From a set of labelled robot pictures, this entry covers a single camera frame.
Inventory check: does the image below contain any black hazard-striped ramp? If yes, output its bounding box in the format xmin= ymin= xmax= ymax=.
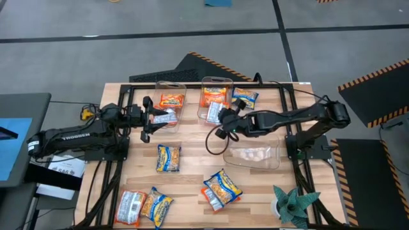
xmin=128 ymin=50 xmax=255 ymax=83

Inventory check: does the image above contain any clear plastic bin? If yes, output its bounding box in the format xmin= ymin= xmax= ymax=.
xmin=144 ymin=80 xmax=188 ymax=134
xmin=222 ymin=134 xmax=281 ymax=170
xmin=197 ymin=76 xmax=234 ymax=125

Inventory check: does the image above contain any blue floor mat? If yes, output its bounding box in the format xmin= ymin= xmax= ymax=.
xmin=204 ymin=0 xmax=233 ymax=8

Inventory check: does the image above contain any black aluminium rig frame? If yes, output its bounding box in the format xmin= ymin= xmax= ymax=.
xmin=75 ymin=81 xmax=348 ymax=230

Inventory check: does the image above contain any thin black cable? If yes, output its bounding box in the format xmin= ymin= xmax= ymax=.
xmin=255 ymin=72 xmax=332 ymax=102

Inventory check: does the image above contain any yellow cable connector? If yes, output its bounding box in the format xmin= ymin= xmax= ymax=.
xmin=79 ymin=107 xmax=96 ymax=121

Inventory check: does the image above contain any white plant pot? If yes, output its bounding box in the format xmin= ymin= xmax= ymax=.
xmin=270 ymin=197 xmax=284 ymax=220

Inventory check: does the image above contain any black cable loop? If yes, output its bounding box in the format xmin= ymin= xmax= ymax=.
xmin=205 ymin=124 xmax=239 ymax=157

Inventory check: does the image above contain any green artificial succulent plant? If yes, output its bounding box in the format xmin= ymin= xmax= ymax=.
xmin=273 ymin=185 xmax=321 ymax=230

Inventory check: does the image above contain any blue Maruchan ramen pack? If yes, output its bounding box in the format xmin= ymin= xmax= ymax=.
xmin=203 ymin=169 xmax=243 ymax=206
xmin=155 ymin=144 xmax=181 ymax=173
xmin=140 ymin=187 xmax=174 ymax=230
xmin=231 ymin=87 xmax=260 ymax=111

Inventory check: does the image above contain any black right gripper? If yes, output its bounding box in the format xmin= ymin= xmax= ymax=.
xmin=214 ymin=99 xmax=248 ymax=139

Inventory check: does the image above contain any black hazard-striped platform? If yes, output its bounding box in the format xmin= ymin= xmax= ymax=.
xmin=337 ymin=59 xmax=409 ymax=128
xmin=330 ymin=137 xmax=409 ymax=230

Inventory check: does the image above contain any dark grey desk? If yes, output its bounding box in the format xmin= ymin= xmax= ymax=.
xmin=0 ymin=92 xmax=52 ymax=188

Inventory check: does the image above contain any white printed paper sheet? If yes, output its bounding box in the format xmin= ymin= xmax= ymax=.
xmin=47 ymin=154 xmax=87 ymax=179

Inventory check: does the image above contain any black low shelf board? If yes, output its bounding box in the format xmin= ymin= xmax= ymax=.
xmin=24 ymin=162 xmax=83 ymax=192

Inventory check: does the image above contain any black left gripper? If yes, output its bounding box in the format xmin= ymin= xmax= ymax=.
xmin=129 ymin=96 xmax=169 ymax=143

